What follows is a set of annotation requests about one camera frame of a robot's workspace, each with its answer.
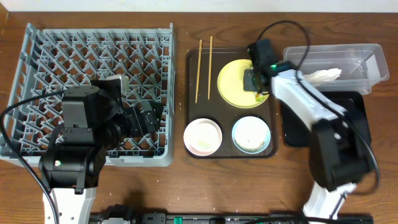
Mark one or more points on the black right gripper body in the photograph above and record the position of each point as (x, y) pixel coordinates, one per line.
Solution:
(250, 79)

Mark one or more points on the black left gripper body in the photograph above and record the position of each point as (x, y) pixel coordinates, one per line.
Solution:
(130, 126)

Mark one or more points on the yellow plastic plate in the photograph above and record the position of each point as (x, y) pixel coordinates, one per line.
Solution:
(230, 85)

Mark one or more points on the green snack wrapper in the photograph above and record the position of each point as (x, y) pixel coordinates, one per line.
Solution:
(260, 97)

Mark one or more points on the blue plastic bowl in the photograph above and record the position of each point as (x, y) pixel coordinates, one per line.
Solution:
(251, 135)

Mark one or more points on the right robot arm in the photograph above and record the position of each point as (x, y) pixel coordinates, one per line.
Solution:
(340, 154)

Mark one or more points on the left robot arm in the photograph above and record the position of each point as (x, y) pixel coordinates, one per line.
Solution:
(94, 121)

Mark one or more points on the black waste tray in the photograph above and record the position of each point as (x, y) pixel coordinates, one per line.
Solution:
(296, 133)

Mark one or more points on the dark brown serving tray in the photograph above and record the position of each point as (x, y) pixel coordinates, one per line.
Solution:
(217, 109)

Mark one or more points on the clear plastic bin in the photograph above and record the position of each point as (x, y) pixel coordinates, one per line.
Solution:
(362, 66)

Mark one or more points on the grey plastic dish rack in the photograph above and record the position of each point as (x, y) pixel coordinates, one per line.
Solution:
(55, 59)

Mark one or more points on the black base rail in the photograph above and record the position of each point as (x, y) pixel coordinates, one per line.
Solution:
(127, 214)

